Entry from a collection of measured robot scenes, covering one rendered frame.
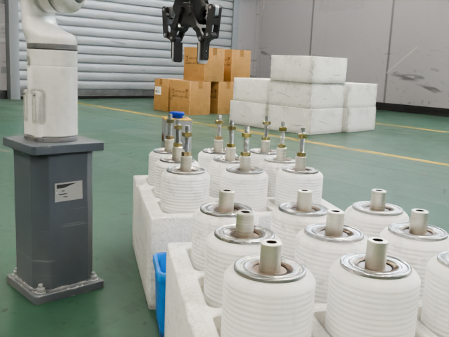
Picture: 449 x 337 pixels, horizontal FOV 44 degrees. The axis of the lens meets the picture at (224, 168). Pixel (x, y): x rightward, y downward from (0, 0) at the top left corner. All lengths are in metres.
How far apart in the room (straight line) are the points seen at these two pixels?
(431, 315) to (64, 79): 0.75
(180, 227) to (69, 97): 0.32
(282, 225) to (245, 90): 3.59
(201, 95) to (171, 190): 4.04
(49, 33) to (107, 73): 5.75
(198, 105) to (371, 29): 2.90
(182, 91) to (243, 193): 4.03
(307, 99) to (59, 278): 3.02
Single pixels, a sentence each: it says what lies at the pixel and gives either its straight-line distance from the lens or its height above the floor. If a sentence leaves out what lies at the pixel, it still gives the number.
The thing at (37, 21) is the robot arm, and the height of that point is 0.52.
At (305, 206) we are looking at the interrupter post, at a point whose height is 0.26.
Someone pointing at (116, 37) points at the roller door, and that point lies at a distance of 6.89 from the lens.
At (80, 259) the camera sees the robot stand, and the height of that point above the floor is 0.07.
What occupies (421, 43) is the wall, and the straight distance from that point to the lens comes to 6.86.
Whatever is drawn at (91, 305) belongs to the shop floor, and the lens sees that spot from 1.12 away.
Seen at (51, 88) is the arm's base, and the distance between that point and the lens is 1.09.
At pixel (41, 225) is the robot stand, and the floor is 0.15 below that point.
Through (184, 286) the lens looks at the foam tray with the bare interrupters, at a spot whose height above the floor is 0.18.
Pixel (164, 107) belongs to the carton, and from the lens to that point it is 5.34.
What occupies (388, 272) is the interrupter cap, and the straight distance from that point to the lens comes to 0.61.
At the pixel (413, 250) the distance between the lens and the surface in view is 0.75.
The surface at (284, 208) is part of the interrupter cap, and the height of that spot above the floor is 0.25.
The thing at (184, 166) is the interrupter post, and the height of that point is 0.26.
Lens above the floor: 0.46
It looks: 11 degrees down
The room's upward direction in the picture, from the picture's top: 3 degrees clockwise
